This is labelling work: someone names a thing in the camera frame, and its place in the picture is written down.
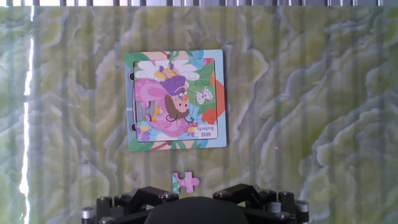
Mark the butterfly girl puzzle board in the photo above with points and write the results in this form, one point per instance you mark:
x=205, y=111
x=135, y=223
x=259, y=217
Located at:
x=178, y=99

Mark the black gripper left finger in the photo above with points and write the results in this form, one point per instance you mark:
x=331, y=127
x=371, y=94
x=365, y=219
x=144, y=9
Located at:
x=124, y=208

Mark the green marble pattern mat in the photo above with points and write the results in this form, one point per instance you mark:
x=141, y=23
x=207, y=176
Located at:
x=295, y=93

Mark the pink puzzle piece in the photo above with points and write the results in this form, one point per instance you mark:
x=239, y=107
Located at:
x=186, y=182

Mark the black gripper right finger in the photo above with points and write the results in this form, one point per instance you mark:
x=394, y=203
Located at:
x=270, y=208

